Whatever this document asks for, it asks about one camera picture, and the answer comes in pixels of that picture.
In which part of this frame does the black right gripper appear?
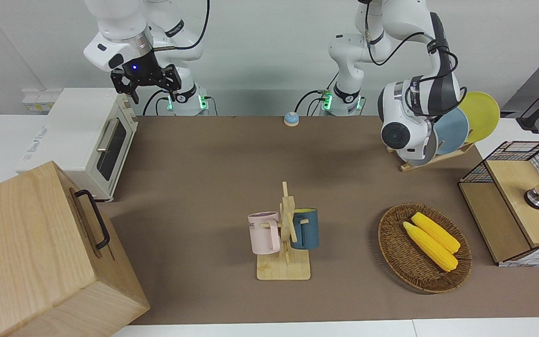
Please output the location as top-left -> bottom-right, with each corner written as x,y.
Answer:
110,49 -> 182,105

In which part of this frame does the gray round plate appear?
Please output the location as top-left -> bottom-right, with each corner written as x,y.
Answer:
408,131 -> 439,167

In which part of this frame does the wooden plate rack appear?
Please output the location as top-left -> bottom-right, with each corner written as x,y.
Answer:
386,142 -> 476,173

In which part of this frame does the light blue plate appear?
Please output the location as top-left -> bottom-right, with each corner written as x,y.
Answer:
432,108 -> 470,156

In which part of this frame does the yellow plate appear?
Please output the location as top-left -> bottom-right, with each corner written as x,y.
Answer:
459,91 -> 501,144

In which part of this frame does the white toaster oven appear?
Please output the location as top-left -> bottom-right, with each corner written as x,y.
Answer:
16,88 -> 139,202

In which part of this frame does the brown table mat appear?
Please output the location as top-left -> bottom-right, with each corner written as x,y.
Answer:
95,115 -> 539,326

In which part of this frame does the pink mug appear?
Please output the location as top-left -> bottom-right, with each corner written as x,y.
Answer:
248,212 -> 282,256

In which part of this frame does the dark blue mug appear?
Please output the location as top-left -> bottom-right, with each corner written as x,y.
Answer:
291,208 -> 320,250

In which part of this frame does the wooden mug tree stand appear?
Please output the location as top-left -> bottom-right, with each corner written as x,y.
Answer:
256,181 -> 312,281

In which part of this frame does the brown wicker basket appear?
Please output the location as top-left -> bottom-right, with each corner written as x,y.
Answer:
378,203 -> 473,294

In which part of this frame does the yellow corn cob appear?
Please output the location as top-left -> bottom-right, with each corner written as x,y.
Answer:
411,212 -> 461,255
402,221 -> 459,272

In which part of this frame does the black base cable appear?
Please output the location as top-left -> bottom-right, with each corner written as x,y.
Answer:
142,90 -> 173,117
295,88 -> 335,117

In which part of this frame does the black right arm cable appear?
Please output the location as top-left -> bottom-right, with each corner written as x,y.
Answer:
153,0 -> 211,51

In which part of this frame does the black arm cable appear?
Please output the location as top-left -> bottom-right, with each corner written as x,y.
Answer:
153,0 -> 211,51
364,0 -> 461,85

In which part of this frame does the white wall socket strip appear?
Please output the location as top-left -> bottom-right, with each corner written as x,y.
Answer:
21,88 -> 63,113

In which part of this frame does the wooden box with black handle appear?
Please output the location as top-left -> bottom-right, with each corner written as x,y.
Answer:
0,161 -> 151,337

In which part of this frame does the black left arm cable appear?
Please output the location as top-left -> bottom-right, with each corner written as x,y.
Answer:
364,0 -> 461,85

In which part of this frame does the wire grid shelf with cloth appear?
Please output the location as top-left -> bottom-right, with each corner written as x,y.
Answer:
459,140 -> 539,268

